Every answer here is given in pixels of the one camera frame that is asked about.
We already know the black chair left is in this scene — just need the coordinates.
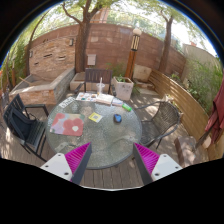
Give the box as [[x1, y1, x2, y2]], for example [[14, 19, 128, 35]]
[[3, 94, 49, 162]]

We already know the floral red mouse pad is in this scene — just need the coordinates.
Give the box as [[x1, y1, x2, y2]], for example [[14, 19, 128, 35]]
[[50, 113, 85, 136]]

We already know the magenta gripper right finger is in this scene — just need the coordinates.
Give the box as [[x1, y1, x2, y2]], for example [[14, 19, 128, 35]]
[[133, 143, 182, 185]]

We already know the left tree trunk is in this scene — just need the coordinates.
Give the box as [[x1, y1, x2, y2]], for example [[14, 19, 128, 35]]
[[62, 0, 103, 73]]

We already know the green marker pen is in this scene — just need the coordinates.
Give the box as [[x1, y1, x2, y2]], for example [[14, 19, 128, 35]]
[[122, 104, 132, 112]]

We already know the wicker metal chair right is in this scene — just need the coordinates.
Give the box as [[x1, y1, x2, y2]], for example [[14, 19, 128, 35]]
[[137, 101, 180, 147]]

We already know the watercolour paint palette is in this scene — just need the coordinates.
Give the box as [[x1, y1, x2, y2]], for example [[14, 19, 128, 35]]
[[76, 92, 97, 102]]

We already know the dark wooden chair far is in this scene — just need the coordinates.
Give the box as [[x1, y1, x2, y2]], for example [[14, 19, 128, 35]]
[[74, 68, 116, 96]]

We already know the stone brick planter bench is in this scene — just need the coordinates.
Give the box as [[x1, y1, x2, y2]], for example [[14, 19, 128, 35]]
[[9, 68, 74, 105]]

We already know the yellow square card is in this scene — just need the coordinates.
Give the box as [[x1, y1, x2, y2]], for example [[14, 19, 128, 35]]
[[89, 113, 103, 123]]

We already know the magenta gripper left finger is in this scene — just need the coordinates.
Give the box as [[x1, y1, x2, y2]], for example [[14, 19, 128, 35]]
[[41, 143, 92, 185]]

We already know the tree trunk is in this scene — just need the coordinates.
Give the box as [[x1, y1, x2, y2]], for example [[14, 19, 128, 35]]
[[62, 0, 103, 73], [158, 10, 174, 73]]

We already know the white square planter pot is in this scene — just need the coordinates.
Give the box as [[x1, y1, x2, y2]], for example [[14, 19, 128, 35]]
[[112, 77, 134, 101]]

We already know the folded red patio umbrella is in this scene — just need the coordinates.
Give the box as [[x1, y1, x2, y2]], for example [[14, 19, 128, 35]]
[[195, 79, 224, 148]]

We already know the wooden garden lamp post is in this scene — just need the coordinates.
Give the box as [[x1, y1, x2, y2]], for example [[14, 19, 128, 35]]
[[125, 28, 142, 79]]

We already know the clear plastic cup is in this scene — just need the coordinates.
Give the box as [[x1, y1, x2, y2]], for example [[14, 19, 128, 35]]
[[96, 77, 105, 95]]

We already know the open white book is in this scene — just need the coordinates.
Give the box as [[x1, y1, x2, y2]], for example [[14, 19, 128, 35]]
[[96, 94, 113, 105]]

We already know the round glass patio table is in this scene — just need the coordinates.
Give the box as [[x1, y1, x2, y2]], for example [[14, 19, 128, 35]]
[[46, 97, 142, 169]]

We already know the right tree trunk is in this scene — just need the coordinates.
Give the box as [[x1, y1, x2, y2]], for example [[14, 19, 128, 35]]
[[158, 10, 174, 73]]

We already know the blue black computer mouse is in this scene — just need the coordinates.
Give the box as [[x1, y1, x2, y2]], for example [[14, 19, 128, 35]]
[[113, 114, 122, 123]]

